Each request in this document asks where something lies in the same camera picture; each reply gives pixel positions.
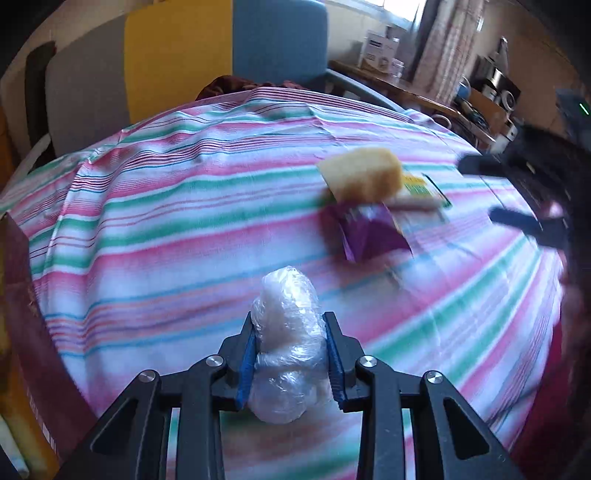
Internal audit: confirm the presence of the grey metal armrest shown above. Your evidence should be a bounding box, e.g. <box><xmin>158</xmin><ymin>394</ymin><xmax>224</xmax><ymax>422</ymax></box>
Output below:
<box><xmin>325</xmin><ymin>68</ymin><xmax>407</xmax><ymax>112</ymax></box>

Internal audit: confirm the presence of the green-edged cracker packet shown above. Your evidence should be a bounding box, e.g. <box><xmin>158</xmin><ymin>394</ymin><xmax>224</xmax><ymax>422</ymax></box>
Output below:
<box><xmin>392</xmin><ymin>172</ymin><xmax>452</xmax><ymax>219</ymax></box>

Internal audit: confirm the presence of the yellow backrest cushion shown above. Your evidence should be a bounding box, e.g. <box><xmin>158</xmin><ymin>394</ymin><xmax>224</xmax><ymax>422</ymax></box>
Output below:
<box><xmin>124</xmin><ymin>0</ymin><xmax>235</xmax><ymax>124</ymax></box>

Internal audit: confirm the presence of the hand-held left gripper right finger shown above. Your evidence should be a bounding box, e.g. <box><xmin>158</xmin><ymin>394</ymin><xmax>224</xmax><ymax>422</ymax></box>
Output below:
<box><xmin>322</xmin><ymin>311</ymin><xmax>528</xmax><ymax>480</ymax></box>

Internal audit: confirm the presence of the clear plastic bundle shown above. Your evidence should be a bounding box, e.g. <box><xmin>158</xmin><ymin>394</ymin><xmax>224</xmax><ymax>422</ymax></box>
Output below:
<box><xmin>248</xmin><ymin>265</ymin><xmax>334</xmax><ymax>424</ymax></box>

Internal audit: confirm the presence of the blue backrest cushion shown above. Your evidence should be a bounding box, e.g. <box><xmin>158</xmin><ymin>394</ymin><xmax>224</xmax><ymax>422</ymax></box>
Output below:
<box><xmin>232</xmin><ymin>0</ymin><xmax>329</xmax><ymax>92</ymax></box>

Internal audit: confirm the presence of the dark red cloth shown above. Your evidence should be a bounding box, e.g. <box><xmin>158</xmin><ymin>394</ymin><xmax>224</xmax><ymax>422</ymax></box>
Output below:
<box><xmin>196</xmin><ymin>75</ymin><xmax>308</xmax><ymax>101</ymax></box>

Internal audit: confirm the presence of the purple snack packet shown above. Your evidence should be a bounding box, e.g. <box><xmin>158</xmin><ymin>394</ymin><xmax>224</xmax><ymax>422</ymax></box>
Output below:
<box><xmin>322</xmin><ymin>202</ymin><xmax>413</xmax><ymax>263</ymax></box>

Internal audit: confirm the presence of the yellow carton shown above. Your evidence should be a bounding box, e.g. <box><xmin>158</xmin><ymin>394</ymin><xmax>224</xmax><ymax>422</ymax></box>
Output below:
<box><xmin>0</xmin><ymin>323</ymin><xmax>61</xmax><ymax>474</ymax></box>

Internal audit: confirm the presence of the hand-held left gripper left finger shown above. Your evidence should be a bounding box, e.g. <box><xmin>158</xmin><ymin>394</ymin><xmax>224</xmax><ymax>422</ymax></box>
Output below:
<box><xmin>55</xmin><ymin>312</ymin><xmax>258</xmax><ymax>480</ymax></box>

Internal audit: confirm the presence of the window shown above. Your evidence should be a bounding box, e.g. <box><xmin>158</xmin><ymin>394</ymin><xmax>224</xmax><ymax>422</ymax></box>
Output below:
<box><xmin>369</xmin><ymin>0</ymin><xmax>426</xmax><ymax>24</ymax></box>

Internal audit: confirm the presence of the white cardboard box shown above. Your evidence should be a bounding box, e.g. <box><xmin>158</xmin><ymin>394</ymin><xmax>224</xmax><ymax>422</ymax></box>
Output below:
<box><xmin>359</xmin><ymin>29</ymin><xmax>403</xmax><ymax>77</ymax></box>

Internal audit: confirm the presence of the wooden desk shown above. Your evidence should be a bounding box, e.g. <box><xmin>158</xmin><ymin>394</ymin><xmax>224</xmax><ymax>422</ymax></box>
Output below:
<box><xmin>327</xmin><ymin>59</ymin><xmax>511</xmax><ymax>151</ymax></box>

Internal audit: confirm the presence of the white metal armrest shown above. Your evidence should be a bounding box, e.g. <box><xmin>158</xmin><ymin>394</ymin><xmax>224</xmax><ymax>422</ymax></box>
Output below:
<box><xmin>14</xmin><ymin>134</ymin><xmax>54</xmax><ymax>178</ymax></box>

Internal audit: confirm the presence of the patterned curtain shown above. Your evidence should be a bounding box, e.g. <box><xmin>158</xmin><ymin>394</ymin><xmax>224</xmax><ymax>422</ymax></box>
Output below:
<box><xmin>413</xmin><ymin>0</ymin><xmax>483</xmax><ymax>108</ymax></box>

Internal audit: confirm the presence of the black audio equipment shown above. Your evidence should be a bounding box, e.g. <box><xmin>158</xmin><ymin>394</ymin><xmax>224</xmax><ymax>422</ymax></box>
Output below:
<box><xmin>475</xmin><ymin>38</ymin><xmax>523</xmax><ymax>112</ymax></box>

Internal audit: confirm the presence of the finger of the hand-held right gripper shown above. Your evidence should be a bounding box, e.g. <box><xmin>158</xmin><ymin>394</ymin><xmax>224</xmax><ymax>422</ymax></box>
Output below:
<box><xmin>488</xmin><ymin>206</ymin><xmax>571</xmax><ymax>248</ymax></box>
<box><xmin>458</xmin><ymin>154</ymin><xmax>520</xmax><ymax>178</ymax></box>

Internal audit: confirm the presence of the striped tablecloth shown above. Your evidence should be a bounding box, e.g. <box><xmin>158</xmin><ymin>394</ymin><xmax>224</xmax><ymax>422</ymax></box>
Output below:
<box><xmin>0</xmin><ymin>85</ymin><xmax>570</xmax><ymax>480</ymax></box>

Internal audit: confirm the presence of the yellow sponge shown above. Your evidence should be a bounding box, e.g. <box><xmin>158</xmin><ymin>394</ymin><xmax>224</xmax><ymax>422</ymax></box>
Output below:
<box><xmin>318</xmin><ymin>147</ymin><xmax>403</xmax><ymax>205</ymax></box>

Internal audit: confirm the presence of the dark red cardboard box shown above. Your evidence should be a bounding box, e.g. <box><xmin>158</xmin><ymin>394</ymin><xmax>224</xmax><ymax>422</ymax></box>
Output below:
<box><xmin>0</xmin><ymin>211</ymin><xmax>95</xmax><ymax>474</ymax></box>

